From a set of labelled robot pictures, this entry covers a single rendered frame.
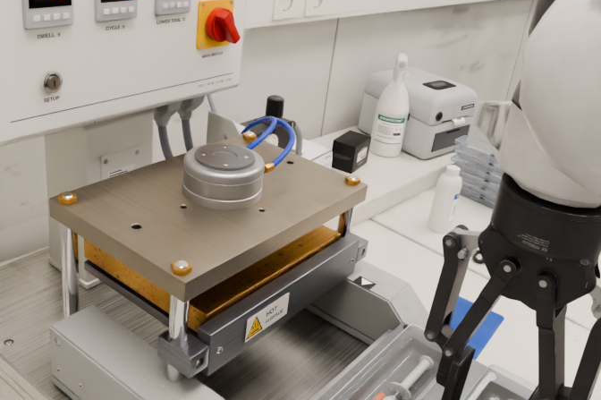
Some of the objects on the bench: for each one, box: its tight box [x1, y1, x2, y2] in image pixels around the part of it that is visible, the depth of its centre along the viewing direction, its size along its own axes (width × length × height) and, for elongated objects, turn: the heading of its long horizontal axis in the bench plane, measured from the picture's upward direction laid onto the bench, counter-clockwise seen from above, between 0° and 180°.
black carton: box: [331, 130, 371, 174], centre depth 151 cm, size 6×9×7 cm
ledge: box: [309, 125, 457, 231], centre depth 152 cm, size 30×84×4 cm, turn 124°
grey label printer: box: [359, 67, 478, 159], centre depth 169 cm, size 25×20×17 cm
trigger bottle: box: [369, 53, 410, 157], centre depth 158 cm, size 9×8×25 cm
